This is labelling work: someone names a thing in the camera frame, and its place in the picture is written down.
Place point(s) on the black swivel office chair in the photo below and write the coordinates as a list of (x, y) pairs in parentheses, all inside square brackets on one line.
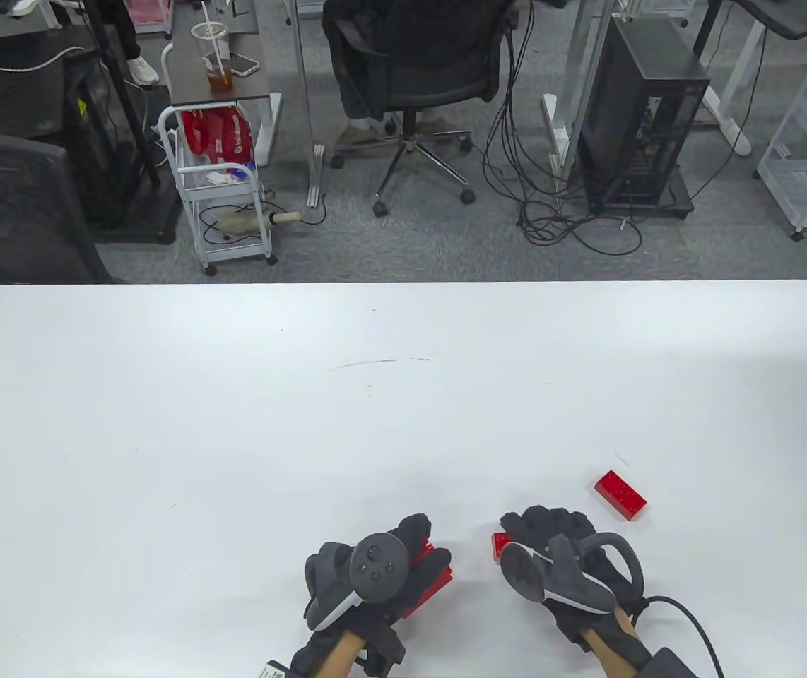
[(446, 90)]

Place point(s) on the black mesh office chair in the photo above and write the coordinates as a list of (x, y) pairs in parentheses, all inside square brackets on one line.
[(8, 205)]

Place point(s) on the grey tracking controller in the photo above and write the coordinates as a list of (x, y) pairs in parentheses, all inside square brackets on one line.
[(573, 583), (375, 568)]

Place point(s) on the black labelled forearm box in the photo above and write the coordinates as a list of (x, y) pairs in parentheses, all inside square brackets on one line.
[(668, 665), (273, 669)]

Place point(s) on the smartphone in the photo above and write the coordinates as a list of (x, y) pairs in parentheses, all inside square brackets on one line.
[(243, 65)]

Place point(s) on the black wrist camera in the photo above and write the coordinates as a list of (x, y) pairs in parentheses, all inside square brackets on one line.
[(384, 646)]

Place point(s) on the brown side table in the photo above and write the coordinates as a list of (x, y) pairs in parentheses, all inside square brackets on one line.
[(191, 78)]

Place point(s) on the white drinking straw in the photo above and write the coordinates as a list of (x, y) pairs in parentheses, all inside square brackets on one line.
[(214, 39)]

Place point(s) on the grey mesh chair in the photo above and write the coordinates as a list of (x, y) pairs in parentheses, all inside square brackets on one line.
[(22, 99)]

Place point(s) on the person's left forearm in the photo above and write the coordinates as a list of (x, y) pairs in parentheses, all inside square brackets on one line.
[(336, 653)]

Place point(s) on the red printed plastic bag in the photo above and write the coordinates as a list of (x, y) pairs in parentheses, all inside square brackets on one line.
[(216, 134)]

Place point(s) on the black floor stand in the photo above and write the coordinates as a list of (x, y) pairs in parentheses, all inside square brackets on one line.
[(142, 222)]

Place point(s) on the white desk leg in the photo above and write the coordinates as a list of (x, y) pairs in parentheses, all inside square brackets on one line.
[(732, 131)]

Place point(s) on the white and blue packet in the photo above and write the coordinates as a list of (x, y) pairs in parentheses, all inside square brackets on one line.
[(223, 175)]

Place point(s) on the white rolling cart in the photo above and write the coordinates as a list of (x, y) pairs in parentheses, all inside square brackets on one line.
[(234, 248)]

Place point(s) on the clear plastic drink cup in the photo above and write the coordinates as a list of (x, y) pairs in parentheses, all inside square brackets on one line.
[(220, 83)]

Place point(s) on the person's right hand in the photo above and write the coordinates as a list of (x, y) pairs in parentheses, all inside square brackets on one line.
[(552, 522)]

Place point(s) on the beige handheld tool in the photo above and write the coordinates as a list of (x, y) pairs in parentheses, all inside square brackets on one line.
[(248, 223)]

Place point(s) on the black tower dolly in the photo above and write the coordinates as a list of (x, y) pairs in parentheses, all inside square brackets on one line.
[(682, 201)]

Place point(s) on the black computer tower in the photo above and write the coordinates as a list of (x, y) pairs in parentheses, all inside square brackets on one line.
[(647, 78)]

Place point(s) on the red toy brick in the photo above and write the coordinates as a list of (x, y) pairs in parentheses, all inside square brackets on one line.
[(501, 546), (620, 496)]

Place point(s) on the white desk frame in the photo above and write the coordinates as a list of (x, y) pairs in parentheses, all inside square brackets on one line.
[(591, 63)]

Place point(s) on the aluminium frame post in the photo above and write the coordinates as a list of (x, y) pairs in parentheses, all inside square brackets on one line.
[(302, 85)]

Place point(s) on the person's left hand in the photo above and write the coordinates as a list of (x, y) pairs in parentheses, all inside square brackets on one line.
[(416, 533)]

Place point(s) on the pink box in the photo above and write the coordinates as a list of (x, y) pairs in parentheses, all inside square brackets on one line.
[(145, 10)]

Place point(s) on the stack of red toy bricks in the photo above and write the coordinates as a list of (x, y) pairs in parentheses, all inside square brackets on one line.
[(435, 590)]

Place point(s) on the dark desk top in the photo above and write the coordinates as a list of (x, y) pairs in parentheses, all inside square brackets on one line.
[(792, 18)]

